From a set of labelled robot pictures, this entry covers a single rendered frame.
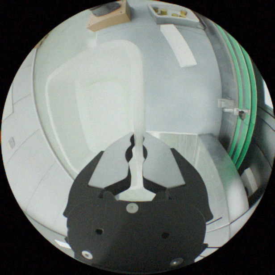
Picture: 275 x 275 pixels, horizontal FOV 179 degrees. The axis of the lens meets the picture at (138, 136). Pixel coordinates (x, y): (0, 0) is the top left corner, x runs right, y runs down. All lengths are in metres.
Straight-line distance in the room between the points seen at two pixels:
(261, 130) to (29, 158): 3.79
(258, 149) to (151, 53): 0.75
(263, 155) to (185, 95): 0.57
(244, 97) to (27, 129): 3.60
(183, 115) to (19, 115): 3.43
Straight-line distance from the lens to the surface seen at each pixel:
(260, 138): 0.66
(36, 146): 3.28
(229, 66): 0.52
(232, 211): 0.35
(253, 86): 0.53
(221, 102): 0.43
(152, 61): 0.47
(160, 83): 0.46
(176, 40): 0.47
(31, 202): 3.55
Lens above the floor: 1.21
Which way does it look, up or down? 58 degrees down
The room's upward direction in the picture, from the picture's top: 162 degrees counter-clockwise
